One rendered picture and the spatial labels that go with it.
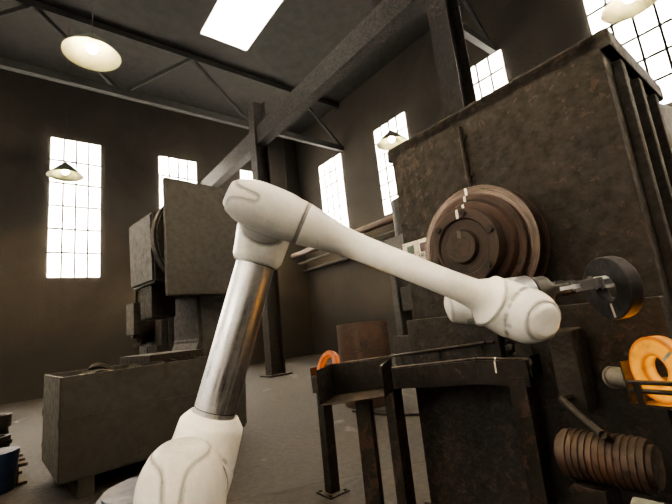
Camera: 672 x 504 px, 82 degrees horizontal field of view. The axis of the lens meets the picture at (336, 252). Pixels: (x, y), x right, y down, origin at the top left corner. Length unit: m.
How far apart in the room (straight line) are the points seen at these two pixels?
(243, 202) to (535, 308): 0.61
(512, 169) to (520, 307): 0.97
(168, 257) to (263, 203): 2.71
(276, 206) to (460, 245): 0.81
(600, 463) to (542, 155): 0.99
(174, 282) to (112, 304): 7.50
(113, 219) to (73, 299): 2.15
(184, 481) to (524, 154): 1.48
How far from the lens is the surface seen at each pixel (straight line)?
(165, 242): 3.55
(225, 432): 1.01
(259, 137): 9.08
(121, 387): 3.17
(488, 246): 1.43
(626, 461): 1.27
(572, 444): 1.32
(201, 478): 0.84
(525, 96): 1.75
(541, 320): 0.79
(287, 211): 0.84
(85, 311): 10.88
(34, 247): 11.05
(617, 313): 1.15
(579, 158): 1.60
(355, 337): 4.26
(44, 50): 11.84
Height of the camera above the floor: 0.89
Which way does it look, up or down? 10 degrees up
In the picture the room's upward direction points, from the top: 6 degrees counter-clockwise
